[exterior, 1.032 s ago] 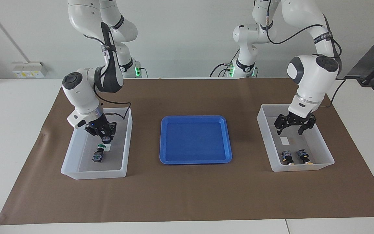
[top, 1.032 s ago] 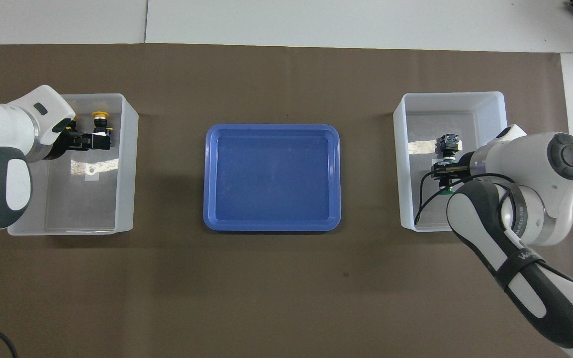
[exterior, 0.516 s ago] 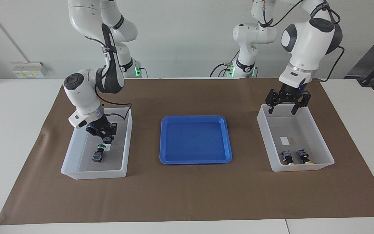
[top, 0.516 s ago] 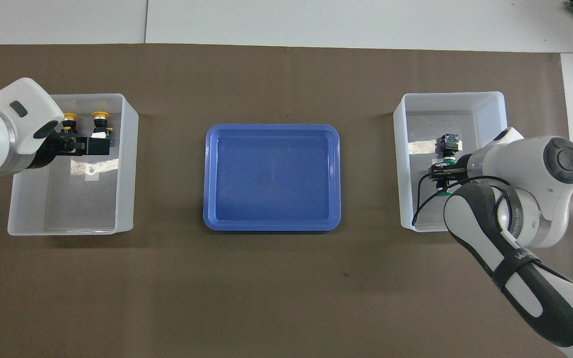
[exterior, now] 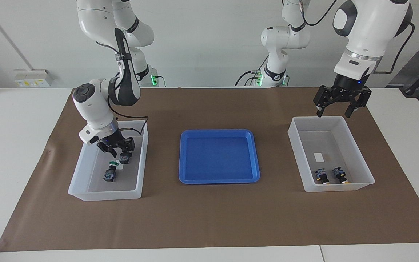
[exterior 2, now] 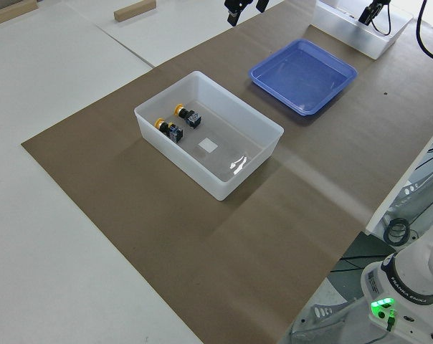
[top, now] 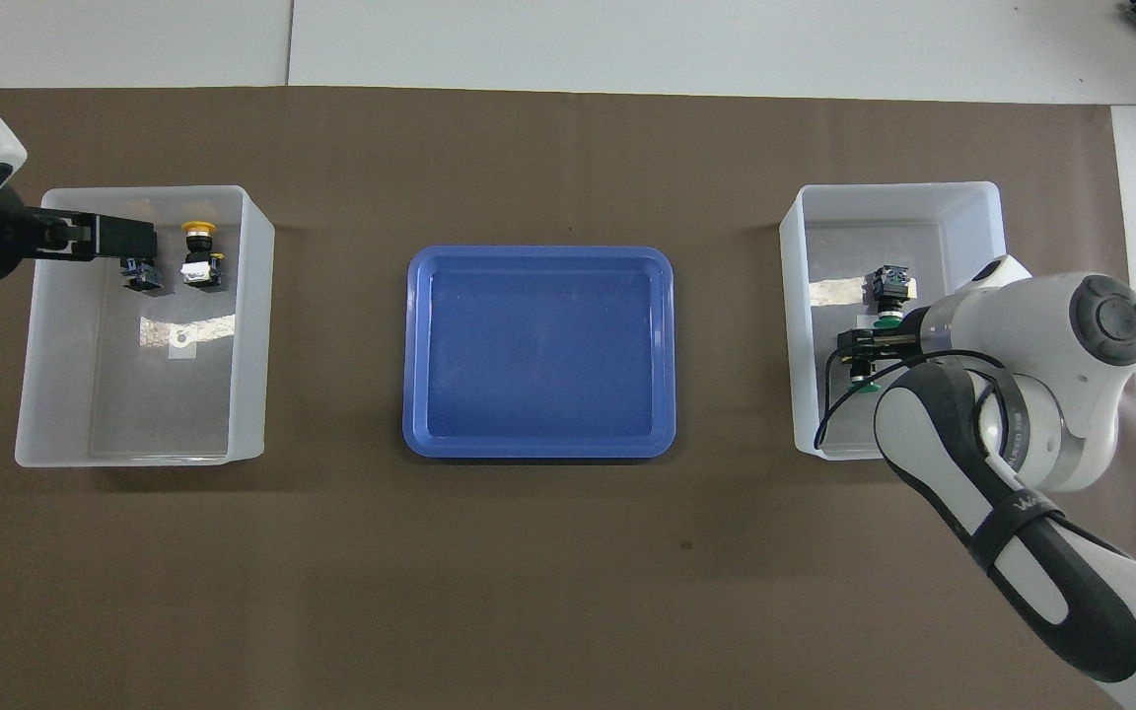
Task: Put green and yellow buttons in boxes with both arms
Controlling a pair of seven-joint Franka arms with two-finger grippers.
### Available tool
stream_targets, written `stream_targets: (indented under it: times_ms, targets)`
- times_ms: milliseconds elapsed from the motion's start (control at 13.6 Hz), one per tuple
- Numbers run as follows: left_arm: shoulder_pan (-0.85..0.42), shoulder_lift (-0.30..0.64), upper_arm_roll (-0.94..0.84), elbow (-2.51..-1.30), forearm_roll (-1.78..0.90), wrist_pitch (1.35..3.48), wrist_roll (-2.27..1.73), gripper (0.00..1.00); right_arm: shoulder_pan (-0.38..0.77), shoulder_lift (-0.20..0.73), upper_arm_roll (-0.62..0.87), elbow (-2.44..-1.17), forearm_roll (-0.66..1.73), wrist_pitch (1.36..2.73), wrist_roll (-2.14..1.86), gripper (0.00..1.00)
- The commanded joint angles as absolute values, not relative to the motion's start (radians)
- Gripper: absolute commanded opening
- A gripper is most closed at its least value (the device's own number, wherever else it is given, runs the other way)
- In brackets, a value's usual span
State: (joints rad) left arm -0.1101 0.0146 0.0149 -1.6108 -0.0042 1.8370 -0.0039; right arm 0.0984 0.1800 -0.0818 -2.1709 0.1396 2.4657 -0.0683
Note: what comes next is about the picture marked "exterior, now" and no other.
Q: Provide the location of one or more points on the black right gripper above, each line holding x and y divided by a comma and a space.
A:
112, 140

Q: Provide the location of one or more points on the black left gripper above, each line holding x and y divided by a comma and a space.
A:
347, 85

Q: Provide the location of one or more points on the green push button switch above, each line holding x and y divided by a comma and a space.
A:
110, 174
124, 159

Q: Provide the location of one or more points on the yellow push button switch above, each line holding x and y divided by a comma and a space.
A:
339, 174
321, 176

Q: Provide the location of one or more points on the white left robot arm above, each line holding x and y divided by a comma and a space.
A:
366, 29

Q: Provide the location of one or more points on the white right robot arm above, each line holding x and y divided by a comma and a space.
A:
93, 105

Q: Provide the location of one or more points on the white paper label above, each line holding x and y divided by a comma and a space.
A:
120, 167
318, 157

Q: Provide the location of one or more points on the translucent white plastic box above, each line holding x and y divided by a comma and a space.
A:
86, 182
358, 160

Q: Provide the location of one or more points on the blue plastic tray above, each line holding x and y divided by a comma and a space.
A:
216, 156

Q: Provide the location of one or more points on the brown paper table mat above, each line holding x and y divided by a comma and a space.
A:
213, 218

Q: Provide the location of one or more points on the white wall socket box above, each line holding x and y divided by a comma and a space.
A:
31, 78

